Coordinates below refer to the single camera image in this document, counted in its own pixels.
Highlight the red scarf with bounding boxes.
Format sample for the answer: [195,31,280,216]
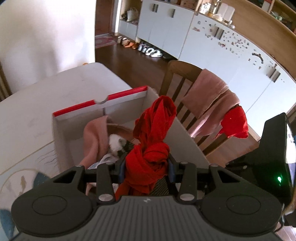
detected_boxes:
[115,96,176,200]

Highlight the pink fleece garment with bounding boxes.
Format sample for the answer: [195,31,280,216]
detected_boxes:
[79,115,139,170]

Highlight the red cardboard box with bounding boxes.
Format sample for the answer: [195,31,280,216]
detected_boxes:
[53,86,209,185]

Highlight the black dotted sock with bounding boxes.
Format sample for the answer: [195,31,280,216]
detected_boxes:
[149,177,170,196]

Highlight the patterned face mask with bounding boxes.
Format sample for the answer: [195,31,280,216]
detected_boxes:
[88,153,119,169]

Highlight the wooden chair near box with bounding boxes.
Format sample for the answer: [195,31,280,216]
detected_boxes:
[158,60,232,157]

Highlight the red cloth on chair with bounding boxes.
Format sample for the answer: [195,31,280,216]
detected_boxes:
[216,105,249,138]

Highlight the pink scarf on chair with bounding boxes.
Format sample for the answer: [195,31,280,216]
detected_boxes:
[181,69,240,138]

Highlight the white sneakers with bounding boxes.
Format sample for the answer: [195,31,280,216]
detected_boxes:
[137,44,163,58]

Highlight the orange slippers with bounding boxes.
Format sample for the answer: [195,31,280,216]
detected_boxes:
[117,36,139,49]

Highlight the wooden chair far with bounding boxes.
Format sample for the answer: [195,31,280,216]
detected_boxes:
[0,63,13,101]

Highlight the red patterned rug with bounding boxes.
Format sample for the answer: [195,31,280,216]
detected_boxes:
[95,33,117,49]

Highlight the white tote bag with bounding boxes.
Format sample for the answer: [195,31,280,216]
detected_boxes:
[126,7,139,22]

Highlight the brown door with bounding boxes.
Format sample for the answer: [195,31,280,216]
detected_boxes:
[95,0,114,36]

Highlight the white wall cabinet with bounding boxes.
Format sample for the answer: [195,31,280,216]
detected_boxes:
[117,0,296,117]

